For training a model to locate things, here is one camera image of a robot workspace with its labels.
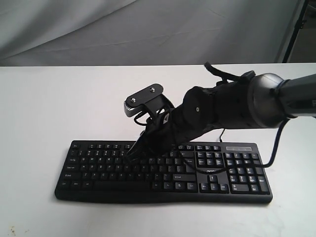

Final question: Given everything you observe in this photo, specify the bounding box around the grey backdrop cloth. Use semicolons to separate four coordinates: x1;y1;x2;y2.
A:
0;0;297;66

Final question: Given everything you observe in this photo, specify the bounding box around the black stand pole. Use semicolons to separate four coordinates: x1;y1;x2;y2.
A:
282;0;309;63

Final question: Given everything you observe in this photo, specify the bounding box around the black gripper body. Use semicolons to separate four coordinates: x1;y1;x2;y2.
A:
140;106;205;155

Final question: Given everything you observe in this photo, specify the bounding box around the black acer keyboard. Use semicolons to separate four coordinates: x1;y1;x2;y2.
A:
54;140;273;204

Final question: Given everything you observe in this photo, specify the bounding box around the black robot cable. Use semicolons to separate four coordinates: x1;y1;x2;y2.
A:
133;63;292;176

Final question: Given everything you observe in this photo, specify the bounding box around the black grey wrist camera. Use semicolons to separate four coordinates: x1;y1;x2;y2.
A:
124;83;174;118

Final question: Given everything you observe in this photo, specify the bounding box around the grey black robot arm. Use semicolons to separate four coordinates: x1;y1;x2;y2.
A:
124;71;316;162

